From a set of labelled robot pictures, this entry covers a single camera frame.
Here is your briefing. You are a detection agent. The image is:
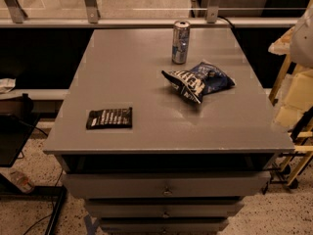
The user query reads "silver blue redbull can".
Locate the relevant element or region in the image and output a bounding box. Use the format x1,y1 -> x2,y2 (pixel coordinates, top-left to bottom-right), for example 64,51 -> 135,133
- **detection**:
172,21 -> 191,65

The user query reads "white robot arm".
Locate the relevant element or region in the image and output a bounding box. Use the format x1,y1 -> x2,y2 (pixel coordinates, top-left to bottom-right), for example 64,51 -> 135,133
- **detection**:
290,7 -> 313,69

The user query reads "grey drawer cabinet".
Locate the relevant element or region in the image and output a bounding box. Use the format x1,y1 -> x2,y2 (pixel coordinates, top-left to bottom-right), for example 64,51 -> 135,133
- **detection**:
43,27 -> 296,235

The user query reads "black snack packet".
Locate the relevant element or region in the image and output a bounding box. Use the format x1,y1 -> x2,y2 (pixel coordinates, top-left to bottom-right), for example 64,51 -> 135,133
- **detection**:
86,107 -> 132,130

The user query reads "blue chip bag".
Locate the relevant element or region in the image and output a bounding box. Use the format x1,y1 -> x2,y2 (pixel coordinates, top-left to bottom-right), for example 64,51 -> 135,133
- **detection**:
161,62 -> 235,104

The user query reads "top grey drawer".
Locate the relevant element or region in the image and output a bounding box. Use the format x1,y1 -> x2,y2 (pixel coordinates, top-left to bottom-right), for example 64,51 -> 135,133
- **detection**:
62,171 -> 270,199

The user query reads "grey drawer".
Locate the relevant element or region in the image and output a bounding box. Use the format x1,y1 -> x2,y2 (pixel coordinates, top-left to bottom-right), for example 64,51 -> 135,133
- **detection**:
100,218 -> 228,234
85,201 -> 244,218
62,171 -> 270,199

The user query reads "middle grey drawer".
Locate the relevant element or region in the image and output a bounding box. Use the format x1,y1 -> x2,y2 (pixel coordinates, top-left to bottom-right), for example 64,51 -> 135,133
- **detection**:
85,201 -> 244,218

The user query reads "bottom grey drawer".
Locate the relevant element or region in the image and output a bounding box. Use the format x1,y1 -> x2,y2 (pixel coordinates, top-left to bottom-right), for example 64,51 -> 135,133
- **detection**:
100,218 -> 228,234

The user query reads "black side desk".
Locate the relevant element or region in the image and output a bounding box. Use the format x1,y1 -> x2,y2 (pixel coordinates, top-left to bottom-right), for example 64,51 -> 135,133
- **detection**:
0,94 -> 67,235

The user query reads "plastic bottle on floor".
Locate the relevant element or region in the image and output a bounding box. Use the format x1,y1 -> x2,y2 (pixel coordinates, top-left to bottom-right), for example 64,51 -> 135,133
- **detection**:
10,170 -> 34,194

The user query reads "white crumpled paper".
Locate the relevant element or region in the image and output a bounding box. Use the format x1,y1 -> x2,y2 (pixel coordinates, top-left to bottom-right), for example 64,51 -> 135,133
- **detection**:
0,78 -> 16,94

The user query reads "metal railing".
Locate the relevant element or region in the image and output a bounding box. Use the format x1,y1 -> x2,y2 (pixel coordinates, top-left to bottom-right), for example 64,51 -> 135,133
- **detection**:
0,0 -> 312,28

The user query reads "black floor cable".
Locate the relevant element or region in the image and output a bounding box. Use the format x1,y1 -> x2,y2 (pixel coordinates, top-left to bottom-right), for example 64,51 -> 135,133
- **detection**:
18,119 -> 65,235

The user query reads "yellow wooden frame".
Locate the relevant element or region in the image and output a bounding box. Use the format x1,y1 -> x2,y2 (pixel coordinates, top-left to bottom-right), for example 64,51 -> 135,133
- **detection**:
267,0 -> 313,190

